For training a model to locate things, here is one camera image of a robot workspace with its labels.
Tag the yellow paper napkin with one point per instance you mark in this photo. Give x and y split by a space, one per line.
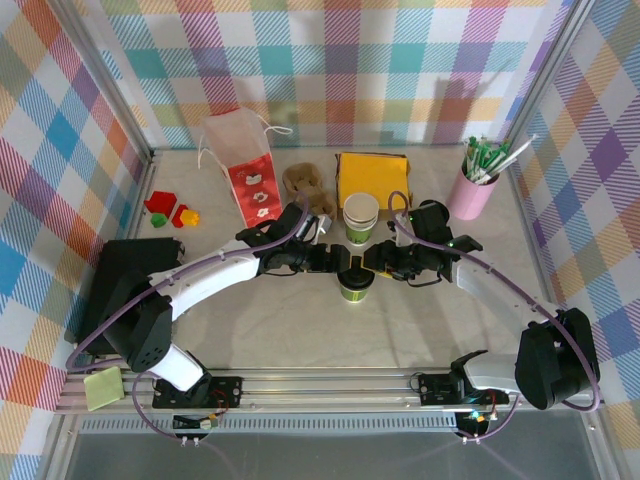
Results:
370 175

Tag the brown cardboard cup carrier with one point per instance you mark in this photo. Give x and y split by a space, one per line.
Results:
300 177

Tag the red white paper bag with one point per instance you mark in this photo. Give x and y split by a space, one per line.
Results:
255 195

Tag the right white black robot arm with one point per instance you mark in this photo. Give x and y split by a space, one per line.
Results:
495 290

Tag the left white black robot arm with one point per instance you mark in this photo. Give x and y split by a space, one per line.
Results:
215 275

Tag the pink cylindrical straw holder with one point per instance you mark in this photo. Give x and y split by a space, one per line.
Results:
472 200

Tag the green wrapped drinking straw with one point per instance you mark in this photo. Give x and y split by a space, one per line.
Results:
484 160
470 155
501 155

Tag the yellow toy block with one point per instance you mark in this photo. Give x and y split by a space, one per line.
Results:
191 217

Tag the small red toy block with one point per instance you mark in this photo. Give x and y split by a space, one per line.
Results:
179 215

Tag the green toy block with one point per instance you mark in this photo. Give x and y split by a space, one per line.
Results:
159 220

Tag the large red toy block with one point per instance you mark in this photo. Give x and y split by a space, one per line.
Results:
160 202

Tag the small circuit board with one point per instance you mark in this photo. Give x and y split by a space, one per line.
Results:
477 417
197 423

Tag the black equipment case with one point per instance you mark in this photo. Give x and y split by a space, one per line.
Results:
135 255

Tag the light green sponge pad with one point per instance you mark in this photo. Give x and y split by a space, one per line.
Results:
104 389

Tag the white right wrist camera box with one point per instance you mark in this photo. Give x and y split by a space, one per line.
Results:
402 237

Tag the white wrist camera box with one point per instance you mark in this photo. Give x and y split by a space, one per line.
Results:
320 222
402 237

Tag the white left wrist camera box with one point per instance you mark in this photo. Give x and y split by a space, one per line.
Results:
320 222

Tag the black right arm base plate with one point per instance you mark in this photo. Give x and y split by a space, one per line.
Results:
435 387

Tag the aluminium frame rail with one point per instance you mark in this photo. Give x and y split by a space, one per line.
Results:
325 390

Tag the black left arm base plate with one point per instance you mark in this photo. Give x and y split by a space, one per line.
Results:
225 390

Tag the aluminium corner post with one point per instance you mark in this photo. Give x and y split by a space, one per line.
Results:
106 75
544 75

